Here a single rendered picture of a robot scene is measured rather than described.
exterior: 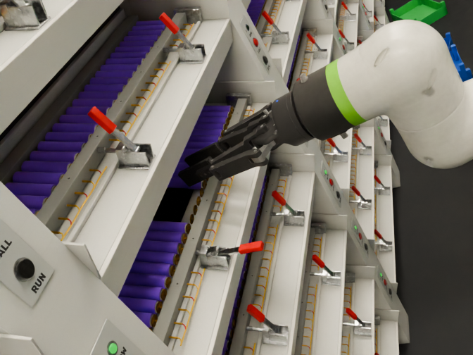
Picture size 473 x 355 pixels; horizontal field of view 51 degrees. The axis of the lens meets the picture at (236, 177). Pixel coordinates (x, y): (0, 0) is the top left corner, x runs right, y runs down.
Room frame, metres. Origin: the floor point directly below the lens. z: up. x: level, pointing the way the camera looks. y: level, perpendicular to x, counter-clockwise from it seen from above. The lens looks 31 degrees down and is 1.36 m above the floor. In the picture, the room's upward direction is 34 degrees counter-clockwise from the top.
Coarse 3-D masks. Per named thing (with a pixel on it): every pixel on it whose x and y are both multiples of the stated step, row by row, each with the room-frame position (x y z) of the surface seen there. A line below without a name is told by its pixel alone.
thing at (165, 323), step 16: (240, 112) 0.89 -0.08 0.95; (208, 192) 0.70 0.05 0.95; (208, 208) 0.66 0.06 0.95; (192, 224) 0.64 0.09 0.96; (192, 240) 0.61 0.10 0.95; (208, 240) 0.61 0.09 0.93; (192, 256) 0.58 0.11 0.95; (176, 272) 0.56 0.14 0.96; (192, 272) 0.56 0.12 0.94; (176, 288) 0.54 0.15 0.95; (176, 304) 0.51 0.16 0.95; (160, 320) 0.50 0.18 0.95; (176, 320) 0.50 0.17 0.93; (160, 336) 0.47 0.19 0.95
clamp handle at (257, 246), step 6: (240, 246) 0.56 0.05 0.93; (246, 246) 0.55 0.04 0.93; (252, 246) 0.54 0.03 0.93; (258, 246) 0.54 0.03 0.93; (216, 252) 0.57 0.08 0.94; (222, 252) 0.57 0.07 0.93; (228, 252) 0.56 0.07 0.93; (234, 252) 0.56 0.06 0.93; (240, 252) 0.55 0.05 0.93; (246, 252) 0.55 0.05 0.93
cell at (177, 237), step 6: (150, 234) 0.65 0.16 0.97; (156, 234) 0.65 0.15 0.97; (162, 234) 0.65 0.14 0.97; (168, 234) 0.64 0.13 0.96; (174, 234) 0.64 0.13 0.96; (180, 234) 0.63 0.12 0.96; (150, 240) 0.65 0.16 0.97; (156, 240) 0.65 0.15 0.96; (162, 240) 0.64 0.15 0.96; (168, 240) 0.64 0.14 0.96; (174, 240) 0.63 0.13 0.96; (180, 240) 0.63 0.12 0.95
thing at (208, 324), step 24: (216, 96) 0.99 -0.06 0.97; (240, 96) 0.94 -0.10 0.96; (264, 96) 0.94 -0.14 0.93; (264, 168) 0.78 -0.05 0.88; (240, 192) 0.70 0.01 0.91; (216, 216) 0.67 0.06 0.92; (240, 216) 0.65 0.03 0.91; (216, 240) 0.62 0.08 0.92; (240, 240) 0.61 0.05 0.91; (240, 264) 0.59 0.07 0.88; (168, 288) 0.56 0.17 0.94; (216, 288) 0.54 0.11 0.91; (192, 312) 0.51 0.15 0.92; (216, 312) 0.50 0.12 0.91; (192, 336) 0.48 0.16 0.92; (216, 336) 0.47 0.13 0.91
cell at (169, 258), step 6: (138, 252) 0.62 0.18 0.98; (144, 252) 0.62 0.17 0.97; (150, 252) 0.62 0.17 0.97; (156, 252) 0.61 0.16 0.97; (162, 252) 0.61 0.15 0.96; (138, 258) 0.62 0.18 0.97; (144, 258) 0.61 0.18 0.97; (150, 258) 0.61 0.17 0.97; (156, 258) 0.60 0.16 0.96; (162, 258) 0.60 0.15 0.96; (168, 258) 0.60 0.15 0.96; (174, 258) 0.60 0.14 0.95; (174, 264) 0.60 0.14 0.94
